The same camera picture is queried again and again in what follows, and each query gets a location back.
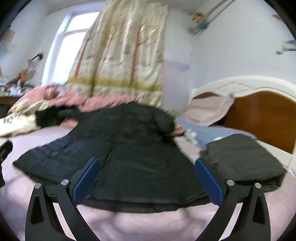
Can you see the tree pattern curtain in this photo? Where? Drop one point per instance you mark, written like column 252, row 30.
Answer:
column 123, row 53

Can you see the black puffer jacket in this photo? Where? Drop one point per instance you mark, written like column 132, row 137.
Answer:
column 142, row 168

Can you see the folded dark green garment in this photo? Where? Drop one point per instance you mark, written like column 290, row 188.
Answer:
column 241, row 159

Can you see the pink plaid duvet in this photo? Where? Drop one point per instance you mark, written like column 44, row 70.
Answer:
column 60, row 100

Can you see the pink bed sheet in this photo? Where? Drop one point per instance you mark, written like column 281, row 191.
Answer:
column 183, row 224

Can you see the white wooden headboard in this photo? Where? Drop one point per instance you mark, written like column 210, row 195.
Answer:
column 263, row 106

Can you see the wall desk lamp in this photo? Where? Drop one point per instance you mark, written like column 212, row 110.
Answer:
column 39, row 57

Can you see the blue patterned pillow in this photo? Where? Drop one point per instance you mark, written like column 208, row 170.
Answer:
column 202, row 135

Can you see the wooden desk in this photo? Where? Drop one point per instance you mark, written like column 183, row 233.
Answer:
column 9, row 99

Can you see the desk clutter pile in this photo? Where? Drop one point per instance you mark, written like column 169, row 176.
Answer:
column 17, row 86

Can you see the pink pillow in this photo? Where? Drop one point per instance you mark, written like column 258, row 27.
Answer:
column 209, row 110

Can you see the cream printed hoodie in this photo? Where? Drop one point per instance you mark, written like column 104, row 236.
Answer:
column 22, row 118

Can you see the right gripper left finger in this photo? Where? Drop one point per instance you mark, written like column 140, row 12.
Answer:
column 42, row 222

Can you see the window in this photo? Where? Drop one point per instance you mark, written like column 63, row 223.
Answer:
column 65, row 47

